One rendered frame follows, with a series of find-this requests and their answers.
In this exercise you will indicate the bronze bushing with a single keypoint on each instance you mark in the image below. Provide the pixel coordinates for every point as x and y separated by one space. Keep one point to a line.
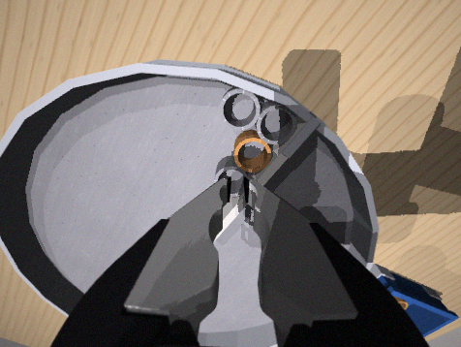
404 304
251 165

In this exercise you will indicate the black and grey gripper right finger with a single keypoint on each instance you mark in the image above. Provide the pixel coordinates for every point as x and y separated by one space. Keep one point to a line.
307 277

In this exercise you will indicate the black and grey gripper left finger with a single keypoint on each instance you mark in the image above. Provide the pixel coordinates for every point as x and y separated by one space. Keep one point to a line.
171 273

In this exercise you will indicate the blue open-top crate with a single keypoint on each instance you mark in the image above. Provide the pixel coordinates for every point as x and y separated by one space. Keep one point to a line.
420 299

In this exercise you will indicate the grey metal bushing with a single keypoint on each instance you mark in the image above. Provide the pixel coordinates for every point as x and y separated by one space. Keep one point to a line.
282 135
246 123
228 163

